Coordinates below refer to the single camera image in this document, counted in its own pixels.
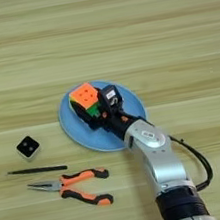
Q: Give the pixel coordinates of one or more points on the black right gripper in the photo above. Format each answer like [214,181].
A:
[116,122]

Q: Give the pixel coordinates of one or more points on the colourful puzzle cube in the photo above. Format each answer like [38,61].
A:
[84,94]

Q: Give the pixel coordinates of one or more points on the orange black needle-nose pliers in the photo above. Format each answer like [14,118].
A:
[76,178]

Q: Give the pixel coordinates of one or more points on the small black white cube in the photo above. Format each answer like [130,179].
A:
[27,146]

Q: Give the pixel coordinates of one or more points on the small black box white label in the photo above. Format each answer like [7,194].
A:
[110,96]

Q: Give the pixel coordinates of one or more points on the blue round plate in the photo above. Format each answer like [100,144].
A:
[129,103]

